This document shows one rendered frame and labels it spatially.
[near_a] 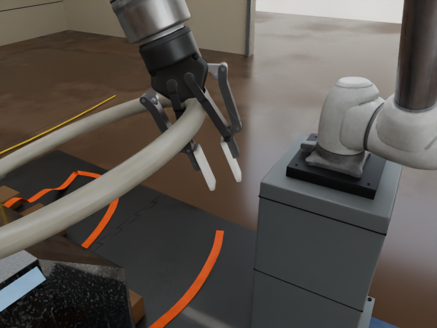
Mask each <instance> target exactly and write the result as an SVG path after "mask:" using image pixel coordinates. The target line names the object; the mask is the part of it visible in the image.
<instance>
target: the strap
mask: <svg viewBox="0 0 437 328"><path fill-rule="evenodd" d="M77 175H83V176H90V177H93V178H98V177H100V176H101V175H100V174H95V173H91V172H83V171H77V172H73V173H72V174H71V176H70V177H69V178H68V179H67V180H66V181H65V182H64V183H63V184H62V185H61V186H60V187H58V188H55V190H60V189H65V188H66V187H68V186H69V185H70V184H71V183H72V181H73V180H74V179H75V177H76V176H77ZM51 190H54V189H44V190H42V191H40V192H39V193H37V194H35V196H33V197H31V198H30V199H28V200H25V199H24V198H16V197H15V198H12V199H10V200H9V201H7V202H6V203H5V204H3V205H5V206H6V207H8V208H9V207H10V206H11V205H13V203H15V202H16V201H18V200H20V201H21V202H34V201H36V200H37V199H39V198H40V197H41V196H43V195H44V194H46V193H47V192H49V191H51ZM118 199H119V198H118ZM118 199H116V200H115V201H113V202H111V204H110V206H109V209H108V210H107V212H106V214H105V215H104V217H103V219H102V220H101V222H100V223H99V225H98V226H97V227H96V229H95V230H94V231H93V233H92V234H91V235H90V236H89V237H88V239H87V240H86V241H85V242H84V243H83V244H82V245H81V246H83V247H85V248H89V246H90V245H91V244H92V243H93V242H94V240H95V239H96V238H97V237H98V236H99V235H100V233H101V232H102V230H103V229H104V228H105V226H106V225H107V223H108V222H109V220H110V218H111V217H112V215H113V213H114V211H115V209H116V207H117V204H118ZM223 235H224V231H223V230H216V234H215V241H214V244H213V248H212V250H211V253H210V255H209V257H208V259H207V261H206V263H205V265H204V267H203V268H202V270H201V272H200V274H199V276H198V277H197V278H196V280H195V281H194V283H193V284H192V286H191V287H190V288H189V289H188V291H187V292H186V293H185V295H184V296H183V297H182V298H181V299H180V300H179V301H178V302H177V303H176V304H175V305H174V306H173V307H172V308H171V309H170V310H169V311H168V312H166V313H165V314H164V315H163V316H161V317H160V318H159V319H158V320H157V321H156V322H155V323H153V324H152V325H151V326H150V327H149V328H163V327H164V326H165V325H166V324H167V323H168V322H170V321H171V320H172V319H173V318H174V317H176V316H177V315H178V314H179V313H180V312H181V311H182V310H183V309H184V308H185V307H186V306H187V304H188V303H189V302H190V301H191V300H192V298H193V297H194V296H195V295H196V293H197V292H198V291H199V289H200V288H201V287H202V285H203V283H204V282H205V280H206V278H207V277H208V275H209V273H210V272H211V270H212V268H213V266H214V264H215V262H216V260H217V257H218V255H219V252H220V249H221V246H222V240H223Z"/></svg>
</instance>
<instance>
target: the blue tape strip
mask: <svg viewBox="0 0 437 328"><path fill-rule="evenodd" d="M45 280H46V278H45V277H44V276H43V274H42V273H41V272H40V270H39V269H38V268H37V266H36V267H35V268H34V269H32V270H30V271H29V272H28V273H26V274H24V275H23V276H22V277H20V278H19V279H17V280H15V281H14V282H13V283H11V284H9V285H8V286H7V287H5V288H3V289H2V290H1V291H0V312H1V311H2V310H4V309H5V308H7V307H8V306H9V305H11V304H12V303H13V302H15V301H16V300H18V299H19V298H20V297H22V296H23V295H25V294H26V293H27V292H29V291H31V290H32V289H33V288H35V287H36V286H38V285H39V284H40V283H42V282H43V281H45Z"/></svg>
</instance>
